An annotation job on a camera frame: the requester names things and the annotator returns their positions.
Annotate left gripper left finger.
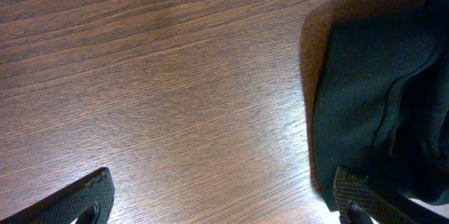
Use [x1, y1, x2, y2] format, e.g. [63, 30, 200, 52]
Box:
[1, 167, 115, 224]

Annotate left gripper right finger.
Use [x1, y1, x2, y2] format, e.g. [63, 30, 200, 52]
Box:
[333, 166, 448, 224]

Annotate black t-shirt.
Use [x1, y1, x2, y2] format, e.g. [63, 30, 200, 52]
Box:
[312, 0, 448, 211]

